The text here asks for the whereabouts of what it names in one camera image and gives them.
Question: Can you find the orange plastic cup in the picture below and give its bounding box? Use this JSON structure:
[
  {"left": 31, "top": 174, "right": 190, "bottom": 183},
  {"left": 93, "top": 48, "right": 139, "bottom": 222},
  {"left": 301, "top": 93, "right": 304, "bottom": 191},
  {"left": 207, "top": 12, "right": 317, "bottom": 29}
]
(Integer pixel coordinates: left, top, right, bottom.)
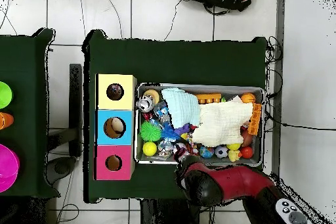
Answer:
[{"left": 0, "top": 112, "right": 15, "bottom": 131}]

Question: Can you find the dark green table cloth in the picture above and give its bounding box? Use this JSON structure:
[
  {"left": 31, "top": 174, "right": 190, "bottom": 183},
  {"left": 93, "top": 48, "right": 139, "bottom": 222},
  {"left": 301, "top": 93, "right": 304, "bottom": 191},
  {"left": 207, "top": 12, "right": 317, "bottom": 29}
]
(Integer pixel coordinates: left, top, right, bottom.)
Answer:
[{"left": 81, "top": 28, "right": 269, "bottom": 204}]

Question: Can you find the blue spiky ball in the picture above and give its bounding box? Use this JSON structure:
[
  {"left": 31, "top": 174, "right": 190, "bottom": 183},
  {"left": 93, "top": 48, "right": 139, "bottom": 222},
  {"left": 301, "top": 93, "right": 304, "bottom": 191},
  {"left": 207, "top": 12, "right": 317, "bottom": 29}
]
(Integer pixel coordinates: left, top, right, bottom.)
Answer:
[{"left": 160, "top": 123, "right": 182, "bottom": 143}]

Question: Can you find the orange plastic grid tray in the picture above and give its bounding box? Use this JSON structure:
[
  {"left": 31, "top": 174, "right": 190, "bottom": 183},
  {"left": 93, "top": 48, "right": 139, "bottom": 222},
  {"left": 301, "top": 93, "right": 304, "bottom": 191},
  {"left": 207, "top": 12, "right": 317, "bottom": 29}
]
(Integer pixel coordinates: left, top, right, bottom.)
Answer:
[{"left": 247, "top": 102, "right": 263, "bottom": 136}]

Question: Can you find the silver mesh bin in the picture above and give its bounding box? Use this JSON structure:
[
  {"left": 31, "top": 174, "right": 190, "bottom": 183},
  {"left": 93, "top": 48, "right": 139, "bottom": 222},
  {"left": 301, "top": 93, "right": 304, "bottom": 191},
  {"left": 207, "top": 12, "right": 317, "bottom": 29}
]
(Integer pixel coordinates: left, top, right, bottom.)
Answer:
[{"left": 133, "top": 81, "right": 265, "bottom": 168}]

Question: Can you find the magenta plastic bowl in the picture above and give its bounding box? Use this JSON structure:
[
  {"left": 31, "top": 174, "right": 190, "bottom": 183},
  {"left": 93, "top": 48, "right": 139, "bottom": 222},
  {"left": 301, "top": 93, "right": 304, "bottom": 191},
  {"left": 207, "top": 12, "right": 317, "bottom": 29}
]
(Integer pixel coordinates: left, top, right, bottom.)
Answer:
[{"left": 0, "top": 143, "right": 21, "bottom": 194}]

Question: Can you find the green spiky ball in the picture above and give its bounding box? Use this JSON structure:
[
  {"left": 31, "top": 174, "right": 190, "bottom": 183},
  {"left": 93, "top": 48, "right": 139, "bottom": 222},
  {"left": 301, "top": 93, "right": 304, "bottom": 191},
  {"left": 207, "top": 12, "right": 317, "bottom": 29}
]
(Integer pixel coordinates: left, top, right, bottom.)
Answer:
[{"left": 139, "top": 120, "right": 163, "bottom": 143}]

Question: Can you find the wooden three-hole box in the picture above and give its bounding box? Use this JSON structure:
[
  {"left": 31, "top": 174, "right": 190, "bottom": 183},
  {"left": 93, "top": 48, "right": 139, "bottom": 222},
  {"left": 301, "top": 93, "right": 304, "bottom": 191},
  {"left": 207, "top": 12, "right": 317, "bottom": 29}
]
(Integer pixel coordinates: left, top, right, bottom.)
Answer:
[{"left": 93, "top": 73, "right": 138, "bottom": 182}]

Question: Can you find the mint green muslin cloth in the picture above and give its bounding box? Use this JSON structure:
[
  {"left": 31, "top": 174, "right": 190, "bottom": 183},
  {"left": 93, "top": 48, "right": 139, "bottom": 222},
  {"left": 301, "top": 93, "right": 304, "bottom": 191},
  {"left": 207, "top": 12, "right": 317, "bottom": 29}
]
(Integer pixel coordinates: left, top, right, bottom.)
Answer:
[{"left": 160, "top": 87, "right": 201, "bottom": 129}]

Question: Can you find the orange toy basketball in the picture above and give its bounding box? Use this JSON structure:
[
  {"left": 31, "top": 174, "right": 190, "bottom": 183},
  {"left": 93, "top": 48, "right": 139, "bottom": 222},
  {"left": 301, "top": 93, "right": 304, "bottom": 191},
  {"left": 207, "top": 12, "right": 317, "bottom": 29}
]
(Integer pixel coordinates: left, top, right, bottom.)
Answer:
[{"left": 240, "top": 92, "right": 257, "bottom": 104}]

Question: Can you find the yellow ball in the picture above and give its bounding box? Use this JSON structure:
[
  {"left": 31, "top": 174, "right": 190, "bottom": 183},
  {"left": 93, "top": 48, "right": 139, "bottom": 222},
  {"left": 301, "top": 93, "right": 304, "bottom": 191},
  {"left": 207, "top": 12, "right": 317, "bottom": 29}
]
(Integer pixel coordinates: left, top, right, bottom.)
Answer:
[{"left": 142, "top": 141, "right": 158, "bottom": 157}]

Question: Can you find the orange plastic toy block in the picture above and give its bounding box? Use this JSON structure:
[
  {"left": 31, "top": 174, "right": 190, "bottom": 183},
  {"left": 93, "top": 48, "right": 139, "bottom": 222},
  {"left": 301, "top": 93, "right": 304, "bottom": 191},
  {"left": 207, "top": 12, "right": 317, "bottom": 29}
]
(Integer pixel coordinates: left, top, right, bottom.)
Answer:
[{"left": 195, "top": 93, "right": 222, "bottom": 104}]

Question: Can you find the cream muslin cloth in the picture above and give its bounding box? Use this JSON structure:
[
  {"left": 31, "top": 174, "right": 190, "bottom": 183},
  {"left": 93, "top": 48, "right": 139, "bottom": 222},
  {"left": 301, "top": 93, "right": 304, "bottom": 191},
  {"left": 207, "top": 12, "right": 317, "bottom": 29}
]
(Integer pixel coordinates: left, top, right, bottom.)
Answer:
[{"left": 192, "top": 101, "right": 254, "bottom": 148}]

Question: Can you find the crushed drink can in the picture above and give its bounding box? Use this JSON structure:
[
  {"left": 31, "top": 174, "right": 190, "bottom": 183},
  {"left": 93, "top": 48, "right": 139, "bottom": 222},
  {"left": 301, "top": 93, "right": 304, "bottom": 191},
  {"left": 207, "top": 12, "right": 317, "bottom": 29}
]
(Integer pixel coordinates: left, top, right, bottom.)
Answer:
[{"left": 136, "top": 94, "right": 155, "bottom": 113}]

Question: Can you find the black power cable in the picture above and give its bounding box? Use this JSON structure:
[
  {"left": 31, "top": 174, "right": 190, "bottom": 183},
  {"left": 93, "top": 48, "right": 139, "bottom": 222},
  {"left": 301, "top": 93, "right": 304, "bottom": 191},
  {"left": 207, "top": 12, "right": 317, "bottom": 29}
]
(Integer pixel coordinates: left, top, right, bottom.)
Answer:
[{"left": 264, "top": 110, "right": 336, "bottom": 132}]

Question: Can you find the green-clothed side table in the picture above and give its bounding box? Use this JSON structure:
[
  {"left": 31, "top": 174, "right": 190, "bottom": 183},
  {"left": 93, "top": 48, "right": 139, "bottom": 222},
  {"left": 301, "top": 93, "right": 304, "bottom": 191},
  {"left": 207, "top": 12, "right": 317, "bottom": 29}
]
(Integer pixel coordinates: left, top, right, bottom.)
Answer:
[{"left": 0, "top": 27, "right": 62, "bottom": 200}]

